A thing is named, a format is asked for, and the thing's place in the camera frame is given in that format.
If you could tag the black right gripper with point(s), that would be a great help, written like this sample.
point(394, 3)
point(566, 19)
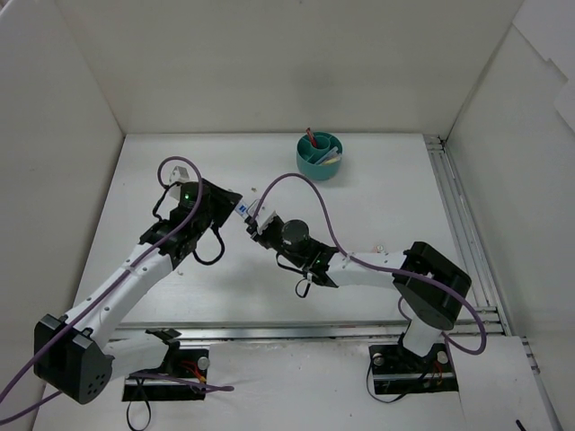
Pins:
point(260, 229)

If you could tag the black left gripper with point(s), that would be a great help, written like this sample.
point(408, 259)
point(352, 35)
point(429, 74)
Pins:
point(225, 203)

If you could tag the white blue correction tape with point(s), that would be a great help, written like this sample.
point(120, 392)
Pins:
point(242, 209)

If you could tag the light blue pen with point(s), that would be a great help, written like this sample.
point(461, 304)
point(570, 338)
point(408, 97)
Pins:
point(323, 157)

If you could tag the red gel pen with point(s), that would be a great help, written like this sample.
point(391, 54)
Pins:
point(310, 135)

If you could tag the yellow transparent pen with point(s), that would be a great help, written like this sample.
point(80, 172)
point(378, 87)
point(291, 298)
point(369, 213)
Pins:
point(332, 157)

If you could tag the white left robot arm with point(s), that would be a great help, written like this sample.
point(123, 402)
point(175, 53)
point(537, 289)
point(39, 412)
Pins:
point(76, 352)

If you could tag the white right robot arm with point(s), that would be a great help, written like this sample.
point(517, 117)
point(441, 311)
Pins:
point(435, 310)

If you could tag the teal round compartment organizer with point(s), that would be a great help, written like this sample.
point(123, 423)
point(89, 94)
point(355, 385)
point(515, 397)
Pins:
point(306, 156)

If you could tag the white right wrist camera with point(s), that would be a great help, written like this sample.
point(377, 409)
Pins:
point(260, 216)

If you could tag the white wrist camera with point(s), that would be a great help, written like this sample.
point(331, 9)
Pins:
point(179, 175)
point(260, 216)

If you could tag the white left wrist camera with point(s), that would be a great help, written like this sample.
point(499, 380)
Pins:
point(179, 175)

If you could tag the aluminium front rail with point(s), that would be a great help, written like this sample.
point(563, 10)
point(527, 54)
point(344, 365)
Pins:
point(267, 331)

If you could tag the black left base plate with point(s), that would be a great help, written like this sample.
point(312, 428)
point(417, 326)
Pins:
point(190, 364)

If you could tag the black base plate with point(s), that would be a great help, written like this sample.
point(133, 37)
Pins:
point(395, 372)
point(190, 364)

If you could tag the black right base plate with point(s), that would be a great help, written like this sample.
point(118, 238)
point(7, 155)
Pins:
point(395, 372)

